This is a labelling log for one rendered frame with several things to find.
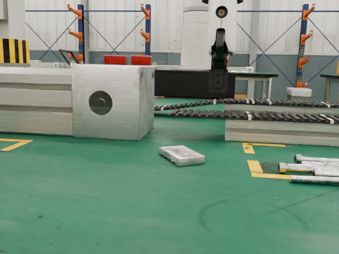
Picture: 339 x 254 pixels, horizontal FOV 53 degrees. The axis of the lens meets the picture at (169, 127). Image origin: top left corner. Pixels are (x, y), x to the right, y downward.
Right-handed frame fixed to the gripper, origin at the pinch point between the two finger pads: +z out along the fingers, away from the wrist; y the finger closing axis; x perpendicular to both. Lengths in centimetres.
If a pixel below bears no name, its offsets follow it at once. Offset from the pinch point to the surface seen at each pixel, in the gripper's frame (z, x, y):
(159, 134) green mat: 6.4, 7.8, -19.0
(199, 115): 3.1, 2.2, -20.9
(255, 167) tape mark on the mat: 6.3, -4.2, -32.4
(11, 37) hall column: -27, 211, 259
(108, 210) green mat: 6.4, 6.6, -45.0
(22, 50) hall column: -14, 209, 275
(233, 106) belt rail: 3.9, -3.0, -2.0
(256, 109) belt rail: 4.4, -7.2, -2.0
